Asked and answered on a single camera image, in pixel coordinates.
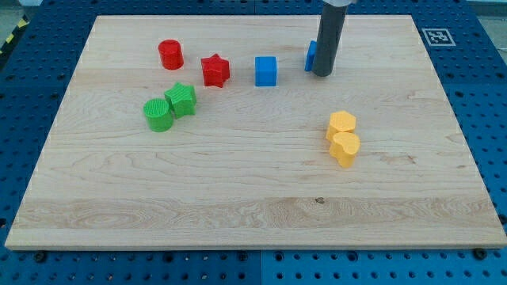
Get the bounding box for red cylinder block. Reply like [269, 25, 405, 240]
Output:
[158, 39, 184, 70]

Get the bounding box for red star block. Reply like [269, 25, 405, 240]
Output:
[200, 54, 230, 88]

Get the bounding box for green cylinder block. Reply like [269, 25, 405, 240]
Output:
[143, 98, 173, 132]

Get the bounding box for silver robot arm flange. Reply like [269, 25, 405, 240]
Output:
[323, 0, 357, 7]

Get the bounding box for white fiducial marker tag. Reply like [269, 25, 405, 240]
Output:
[422, 28, 456, 47]

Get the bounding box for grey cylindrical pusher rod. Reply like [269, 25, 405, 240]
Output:
[312, 3, 349, 77]

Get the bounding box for blue triangle block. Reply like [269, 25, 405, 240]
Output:
[304, 40, 317, 72]

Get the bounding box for blue cube block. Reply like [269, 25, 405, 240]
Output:
[255, 56, 277, 86]

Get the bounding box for yellow hexagon block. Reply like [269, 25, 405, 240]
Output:
[326, 111, 356, 141]

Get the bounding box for yellow heart block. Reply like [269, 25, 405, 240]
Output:
[329, 132, 360, 168]

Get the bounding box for green star block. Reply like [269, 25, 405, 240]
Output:
[164, 82, 196, 119]

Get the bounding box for light wooden board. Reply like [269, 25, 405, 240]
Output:
[6, 15, 506, 251]

